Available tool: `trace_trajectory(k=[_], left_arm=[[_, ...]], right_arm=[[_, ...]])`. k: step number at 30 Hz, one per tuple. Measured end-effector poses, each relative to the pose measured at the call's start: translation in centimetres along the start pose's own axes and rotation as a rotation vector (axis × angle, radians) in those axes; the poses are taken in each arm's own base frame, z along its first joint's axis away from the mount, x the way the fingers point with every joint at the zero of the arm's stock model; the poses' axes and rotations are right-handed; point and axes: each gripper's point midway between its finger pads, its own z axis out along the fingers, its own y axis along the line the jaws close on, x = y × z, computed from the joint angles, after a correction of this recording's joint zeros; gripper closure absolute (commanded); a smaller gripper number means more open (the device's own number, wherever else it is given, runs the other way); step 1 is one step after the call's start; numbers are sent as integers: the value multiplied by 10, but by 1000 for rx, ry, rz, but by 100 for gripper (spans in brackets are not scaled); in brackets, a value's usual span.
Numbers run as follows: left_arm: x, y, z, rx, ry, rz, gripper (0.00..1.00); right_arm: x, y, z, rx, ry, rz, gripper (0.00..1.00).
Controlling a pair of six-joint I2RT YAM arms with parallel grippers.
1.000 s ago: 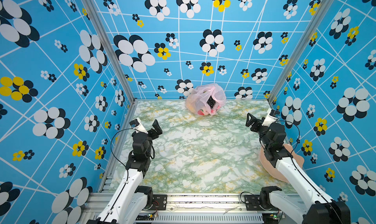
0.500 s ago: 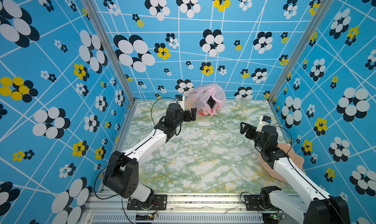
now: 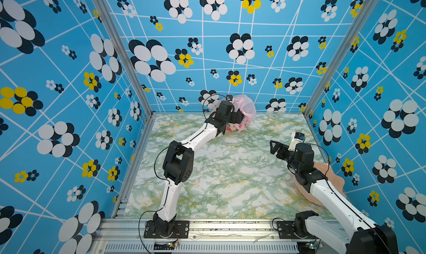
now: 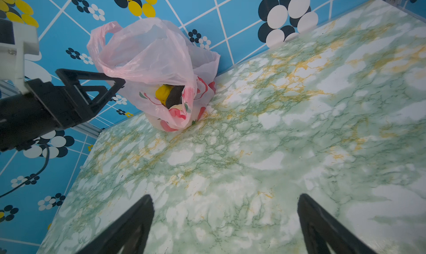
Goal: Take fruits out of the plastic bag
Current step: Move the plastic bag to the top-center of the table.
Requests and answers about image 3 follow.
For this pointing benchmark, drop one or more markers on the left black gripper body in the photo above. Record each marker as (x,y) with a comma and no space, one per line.
(232,118)

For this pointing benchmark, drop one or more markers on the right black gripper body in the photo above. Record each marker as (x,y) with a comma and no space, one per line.
(285,155)

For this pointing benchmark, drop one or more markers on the pink plastic bag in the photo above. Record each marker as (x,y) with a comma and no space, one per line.
(245,112)

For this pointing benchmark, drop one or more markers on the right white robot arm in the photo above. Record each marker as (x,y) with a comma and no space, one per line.
(358,235)

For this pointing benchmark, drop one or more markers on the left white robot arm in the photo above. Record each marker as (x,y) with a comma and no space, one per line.
(179,162)

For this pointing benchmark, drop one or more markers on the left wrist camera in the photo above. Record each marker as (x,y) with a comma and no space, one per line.
(229,98)

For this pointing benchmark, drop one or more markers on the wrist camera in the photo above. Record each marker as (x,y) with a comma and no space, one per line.
(229,98)
(296,138)

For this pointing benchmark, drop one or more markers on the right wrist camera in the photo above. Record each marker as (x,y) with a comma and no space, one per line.
(296,138)

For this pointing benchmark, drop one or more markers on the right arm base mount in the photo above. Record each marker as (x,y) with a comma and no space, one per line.
(287,230)

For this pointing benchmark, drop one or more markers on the left corner aluminium post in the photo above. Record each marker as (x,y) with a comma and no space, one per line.
(102,8)

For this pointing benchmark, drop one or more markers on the corner aluminium post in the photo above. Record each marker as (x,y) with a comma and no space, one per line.
(341,52)
(102,8)

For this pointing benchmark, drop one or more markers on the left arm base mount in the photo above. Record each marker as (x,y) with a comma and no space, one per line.
(177,229)

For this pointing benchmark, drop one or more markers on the aluminium front rail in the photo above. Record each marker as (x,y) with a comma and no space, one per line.
(220,236)

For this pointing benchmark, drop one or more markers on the right corner aluminium post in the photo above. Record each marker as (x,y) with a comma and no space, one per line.
(341,52)

